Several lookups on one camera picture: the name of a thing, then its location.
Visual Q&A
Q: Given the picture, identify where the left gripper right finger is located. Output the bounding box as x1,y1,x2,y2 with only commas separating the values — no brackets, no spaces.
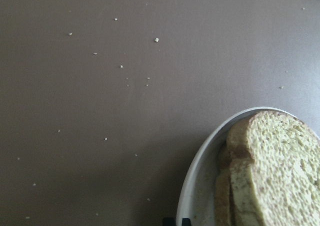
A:
181,218,192,226

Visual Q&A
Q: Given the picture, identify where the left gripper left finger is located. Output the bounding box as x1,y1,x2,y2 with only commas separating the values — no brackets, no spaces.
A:
162,217,175,226

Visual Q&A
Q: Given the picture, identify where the bread slice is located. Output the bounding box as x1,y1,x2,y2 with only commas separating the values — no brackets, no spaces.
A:
226,111,320,225

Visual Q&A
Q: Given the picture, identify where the white round plate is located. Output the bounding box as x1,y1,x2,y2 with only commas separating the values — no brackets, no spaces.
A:
176,107,298,225

